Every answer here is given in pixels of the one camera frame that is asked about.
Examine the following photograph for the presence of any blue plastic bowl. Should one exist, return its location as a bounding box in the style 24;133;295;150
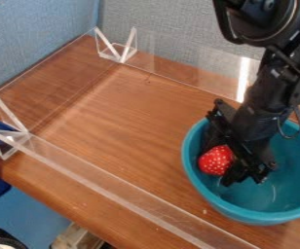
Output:
180;120;300;226

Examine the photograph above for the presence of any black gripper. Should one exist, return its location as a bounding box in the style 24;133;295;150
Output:
200;98;275;187

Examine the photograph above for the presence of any beige object under table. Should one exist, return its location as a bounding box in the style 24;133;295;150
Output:
49;223;104;249

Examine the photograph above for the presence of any red strawberry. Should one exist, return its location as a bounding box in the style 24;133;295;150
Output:
198;145;233;176

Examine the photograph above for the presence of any clear acrylic barrier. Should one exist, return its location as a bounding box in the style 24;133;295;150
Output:
0;26;300;249

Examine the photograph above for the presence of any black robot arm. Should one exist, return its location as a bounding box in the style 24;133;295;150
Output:
202;0;300;186

